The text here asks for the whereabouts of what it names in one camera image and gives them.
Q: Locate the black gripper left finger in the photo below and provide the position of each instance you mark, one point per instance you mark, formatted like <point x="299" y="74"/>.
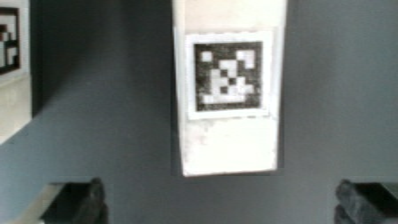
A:
<point x="69" y="204"/>

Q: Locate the white table leg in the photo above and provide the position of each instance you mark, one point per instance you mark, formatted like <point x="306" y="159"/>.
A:
<point x="229" y="48"/>

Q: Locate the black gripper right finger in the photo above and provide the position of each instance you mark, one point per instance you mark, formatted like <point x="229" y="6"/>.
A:
<point x="366" y="203"/>

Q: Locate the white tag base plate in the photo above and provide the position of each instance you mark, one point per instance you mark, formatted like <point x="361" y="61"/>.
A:
<point x="14" y="67"/>

